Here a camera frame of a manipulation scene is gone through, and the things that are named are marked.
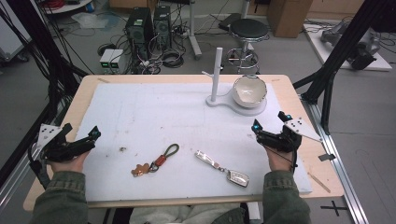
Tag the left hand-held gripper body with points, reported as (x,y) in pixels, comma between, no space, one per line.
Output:
(53,151)

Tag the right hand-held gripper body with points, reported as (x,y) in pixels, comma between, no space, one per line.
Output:
(280,141)

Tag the person's right hand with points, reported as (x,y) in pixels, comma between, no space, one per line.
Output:
(280,161)

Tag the person's left hand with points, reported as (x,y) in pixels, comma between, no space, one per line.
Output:
(70,165)

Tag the white ceramic bowl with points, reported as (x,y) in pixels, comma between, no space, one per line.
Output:
(249,90)

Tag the black tape piece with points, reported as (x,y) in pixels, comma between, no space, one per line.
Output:
(327,157)

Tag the beige tape strip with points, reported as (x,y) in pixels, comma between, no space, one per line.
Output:
(103,80)

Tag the thin wooden stick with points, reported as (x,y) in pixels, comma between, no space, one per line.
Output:
(319,182)

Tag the white power supply unit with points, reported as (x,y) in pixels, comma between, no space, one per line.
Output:
(106,59)
(116,59)

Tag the white floor board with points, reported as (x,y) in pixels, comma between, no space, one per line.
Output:
(320,49)

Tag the white foam mat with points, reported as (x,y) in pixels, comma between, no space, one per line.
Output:
(174,124)

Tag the black round stool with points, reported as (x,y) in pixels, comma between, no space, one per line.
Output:
(249,29)

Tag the tall cardboard box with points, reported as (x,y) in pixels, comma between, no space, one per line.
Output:
(288,17)

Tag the clear plastic bag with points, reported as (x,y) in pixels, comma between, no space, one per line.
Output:
(90,20)

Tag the white cloth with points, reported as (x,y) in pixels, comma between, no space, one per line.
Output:
(186,214)

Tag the white metal stand leg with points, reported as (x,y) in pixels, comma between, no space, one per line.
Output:
(194,34)

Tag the black computer tower green label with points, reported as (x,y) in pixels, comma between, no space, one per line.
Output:
(138,29)

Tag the round white table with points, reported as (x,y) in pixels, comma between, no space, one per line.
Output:
(70,6)

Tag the low cardboard box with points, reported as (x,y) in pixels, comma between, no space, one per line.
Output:
(130,3)

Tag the aluminium rail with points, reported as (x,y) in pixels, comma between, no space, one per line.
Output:
(342,174)

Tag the black metal frame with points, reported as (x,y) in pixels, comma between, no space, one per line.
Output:
(43,56)
(336,59)

